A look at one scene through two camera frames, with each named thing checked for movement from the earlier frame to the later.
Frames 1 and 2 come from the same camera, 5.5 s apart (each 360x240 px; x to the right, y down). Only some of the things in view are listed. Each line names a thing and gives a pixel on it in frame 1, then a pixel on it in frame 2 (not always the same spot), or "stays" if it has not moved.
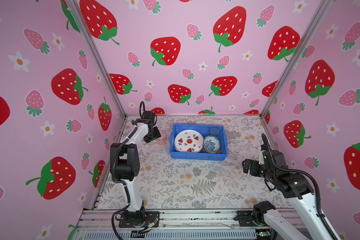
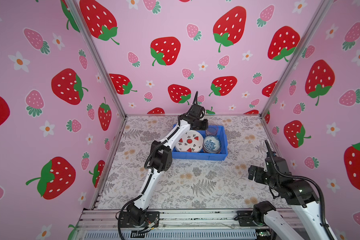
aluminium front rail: (181, 224) stays
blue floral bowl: (211, 144) stays
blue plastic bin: (204, 130) stays
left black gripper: (157, 135) to (204, 122)
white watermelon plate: (188, 141) stays
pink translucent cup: (162, 140) to (211, 129)
